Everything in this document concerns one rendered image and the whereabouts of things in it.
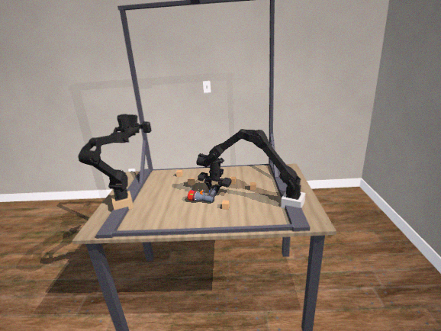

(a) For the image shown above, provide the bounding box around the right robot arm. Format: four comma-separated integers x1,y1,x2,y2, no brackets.
78,114,139,201

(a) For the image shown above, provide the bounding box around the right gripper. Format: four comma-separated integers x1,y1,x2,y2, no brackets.
129,121,152,136

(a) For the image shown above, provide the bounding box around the grey metal overhead frame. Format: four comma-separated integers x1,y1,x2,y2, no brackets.
118,0,275,184

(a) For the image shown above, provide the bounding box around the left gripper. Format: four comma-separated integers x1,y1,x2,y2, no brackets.
198,169,232,193

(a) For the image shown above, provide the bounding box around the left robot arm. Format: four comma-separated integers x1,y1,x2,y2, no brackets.
196,129,301,200

